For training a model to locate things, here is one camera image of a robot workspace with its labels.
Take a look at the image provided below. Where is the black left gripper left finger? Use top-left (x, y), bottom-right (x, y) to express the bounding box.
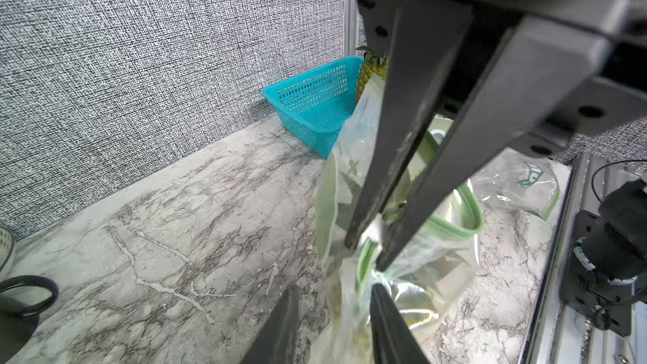
top-left (239, 284), bottom-right (300, 364)

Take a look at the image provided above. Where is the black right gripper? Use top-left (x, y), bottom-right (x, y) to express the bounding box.
top-left (345, 0), bottom-right (646, 271)

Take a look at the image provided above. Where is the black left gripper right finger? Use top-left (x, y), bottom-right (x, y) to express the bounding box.
top-left (370, 284), bottom-right (430, 364)

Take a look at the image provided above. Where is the yellow pineapple with green crown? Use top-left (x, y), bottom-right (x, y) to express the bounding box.
top-left (356, 45), bottom-right (389, 103)

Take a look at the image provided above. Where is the clear green zip-top bag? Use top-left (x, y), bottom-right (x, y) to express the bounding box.
top-left (470, 149), bottom-right (560, 221)

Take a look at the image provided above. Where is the teal plastic basket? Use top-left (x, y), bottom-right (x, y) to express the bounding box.
top-left (261, 56), bottom-right (364, 158)

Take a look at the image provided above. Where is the black mug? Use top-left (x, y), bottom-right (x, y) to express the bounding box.
top-left (1, 276), bottom-right (59, 363)

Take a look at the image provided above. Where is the patterned white bowl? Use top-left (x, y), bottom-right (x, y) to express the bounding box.
top-left (0, 227), bottom-right (17, 281)

